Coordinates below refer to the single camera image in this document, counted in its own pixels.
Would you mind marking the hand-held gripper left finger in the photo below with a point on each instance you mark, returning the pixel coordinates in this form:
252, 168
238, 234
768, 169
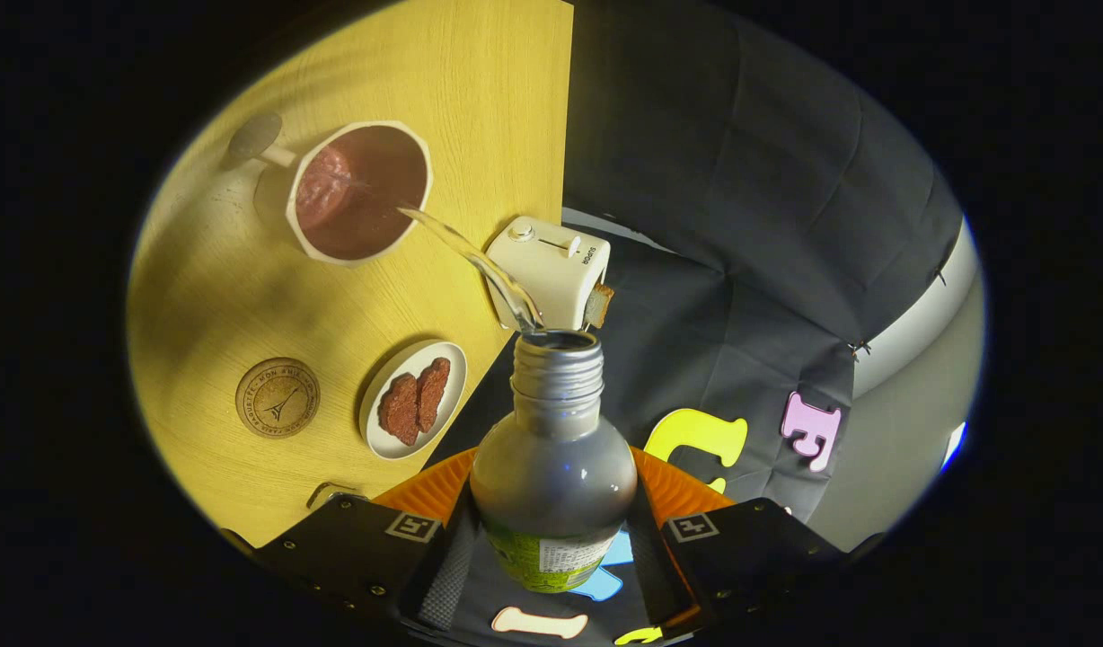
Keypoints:
444, 575

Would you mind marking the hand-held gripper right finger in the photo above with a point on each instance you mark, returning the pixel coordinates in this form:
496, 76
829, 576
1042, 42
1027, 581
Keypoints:
650, 566

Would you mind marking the silver juice bottle green label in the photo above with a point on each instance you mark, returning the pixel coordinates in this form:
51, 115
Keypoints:
551, 467

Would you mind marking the round wooden coaster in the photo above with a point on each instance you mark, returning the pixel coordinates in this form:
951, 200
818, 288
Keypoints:
277, 397

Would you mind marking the clear juice stream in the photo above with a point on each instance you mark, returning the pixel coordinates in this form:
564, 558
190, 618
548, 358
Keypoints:
480, 261

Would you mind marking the white oval plate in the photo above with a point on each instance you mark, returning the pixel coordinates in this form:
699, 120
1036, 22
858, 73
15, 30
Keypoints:
408, 454

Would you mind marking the brown meat slice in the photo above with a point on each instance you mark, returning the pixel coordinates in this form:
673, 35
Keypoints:
399, 409
433, 394

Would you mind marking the toast slice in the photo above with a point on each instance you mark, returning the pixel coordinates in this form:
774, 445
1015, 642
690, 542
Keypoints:
598, 305

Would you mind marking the white toaster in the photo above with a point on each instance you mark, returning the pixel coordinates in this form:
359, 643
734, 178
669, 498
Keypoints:
542, 265

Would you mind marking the wooden table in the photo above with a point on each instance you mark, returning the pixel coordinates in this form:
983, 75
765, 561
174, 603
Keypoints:
426, 81

